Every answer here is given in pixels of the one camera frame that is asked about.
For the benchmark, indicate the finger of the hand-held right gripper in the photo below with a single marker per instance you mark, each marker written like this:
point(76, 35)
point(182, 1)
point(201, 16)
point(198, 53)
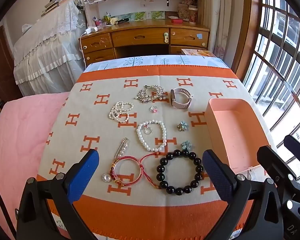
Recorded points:
point(297, 146)
point(272, 161)

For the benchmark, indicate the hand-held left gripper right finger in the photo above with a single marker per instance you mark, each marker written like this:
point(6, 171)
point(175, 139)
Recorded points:
point(216, 173)

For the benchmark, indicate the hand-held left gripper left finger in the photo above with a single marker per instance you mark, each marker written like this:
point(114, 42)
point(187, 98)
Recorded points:
point(83, 172)

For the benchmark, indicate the pink cardboard box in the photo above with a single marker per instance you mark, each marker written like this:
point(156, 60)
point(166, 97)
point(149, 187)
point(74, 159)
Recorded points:
point(235, 130)

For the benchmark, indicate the silver safety pin brooch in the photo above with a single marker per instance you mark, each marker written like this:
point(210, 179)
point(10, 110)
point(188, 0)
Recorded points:
point(123, 145)

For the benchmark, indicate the pink smartwatch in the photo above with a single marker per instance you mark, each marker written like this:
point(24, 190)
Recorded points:
point(175, 100)

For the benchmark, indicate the crystal leaf hair comb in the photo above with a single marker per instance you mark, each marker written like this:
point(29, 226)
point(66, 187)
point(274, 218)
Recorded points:
point(145, 93)

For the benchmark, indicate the orange beige printed blanket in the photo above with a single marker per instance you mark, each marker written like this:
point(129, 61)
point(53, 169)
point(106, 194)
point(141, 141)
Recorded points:
point(90, 120)

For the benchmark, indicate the blue flower brooch gold trim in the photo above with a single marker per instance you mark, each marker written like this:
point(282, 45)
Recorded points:
point(183, 125)

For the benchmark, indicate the pink bed sheet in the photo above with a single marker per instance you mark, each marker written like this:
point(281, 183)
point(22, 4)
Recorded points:
point(20, 135)

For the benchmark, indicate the window with dark grille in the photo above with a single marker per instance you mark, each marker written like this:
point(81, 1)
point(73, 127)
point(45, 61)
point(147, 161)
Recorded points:
point(283, 62)

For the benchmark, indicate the magazine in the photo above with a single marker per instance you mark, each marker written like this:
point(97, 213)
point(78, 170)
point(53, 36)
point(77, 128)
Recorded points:
point(197, 52)

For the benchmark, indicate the blue floral bed sheet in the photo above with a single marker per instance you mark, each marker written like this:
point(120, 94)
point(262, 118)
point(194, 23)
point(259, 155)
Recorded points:
point(140, 61)

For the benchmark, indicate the white lace cover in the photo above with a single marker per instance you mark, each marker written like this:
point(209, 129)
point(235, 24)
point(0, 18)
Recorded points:
point(47, 45)

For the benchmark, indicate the brown door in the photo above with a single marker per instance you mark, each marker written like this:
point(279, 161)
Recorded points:
point(2, 62)

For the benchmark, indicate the blue sticker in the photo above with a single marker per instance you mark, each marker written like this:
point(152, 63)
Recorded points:
point(199, 36)

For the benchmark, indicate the white floral curtain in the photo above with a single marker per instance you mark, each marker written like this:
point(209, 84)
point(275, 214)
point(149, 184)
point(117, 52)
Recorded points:
point(221, 30)

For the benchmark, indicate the white charger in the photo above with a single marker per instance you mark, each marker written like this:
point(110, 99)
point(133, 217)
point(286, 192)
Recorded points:
point(91, 30)

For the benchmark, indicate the green child lock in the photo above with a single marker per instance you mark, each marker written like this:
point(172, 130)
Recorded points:
point(166, 38)

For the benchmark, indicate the wooden desk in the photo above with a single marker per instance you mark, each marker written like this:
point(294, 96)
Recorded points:
point(140, 37)

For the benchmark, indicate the pink container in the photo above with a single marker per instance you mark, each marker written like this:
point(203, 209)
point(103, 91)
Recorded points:
point(98, 23)

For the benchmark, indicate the green pen holder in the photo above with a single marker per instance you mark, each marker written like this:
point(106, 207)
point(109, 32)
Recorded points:
point(107, 19)

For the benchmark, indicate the black flashlight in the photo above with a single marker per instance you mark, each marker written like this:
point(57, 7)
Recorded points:
point(121, 21)

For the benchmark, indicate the red flat box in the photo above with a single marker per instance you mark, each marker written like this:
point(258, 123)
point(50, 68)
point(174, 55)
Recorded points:
point(176, 21)

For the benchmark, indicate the floral canister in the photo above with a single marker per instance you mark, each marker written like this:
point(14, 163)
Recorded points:
point(193, 16)

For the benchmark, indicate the floral bag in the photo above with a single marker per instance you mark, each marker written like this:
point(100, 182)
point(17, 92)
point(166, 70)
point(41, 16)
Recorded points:
point(183, 12)

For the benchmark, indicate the green floral picture strip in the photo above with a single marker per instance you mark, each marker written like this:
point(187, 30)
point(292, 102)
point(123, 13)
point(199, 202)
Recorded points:
point(140, 15)

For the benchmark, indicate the stack of books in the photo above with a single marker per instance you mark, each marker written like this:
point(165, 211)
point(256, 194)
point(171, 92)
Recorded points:
point(52, 5)

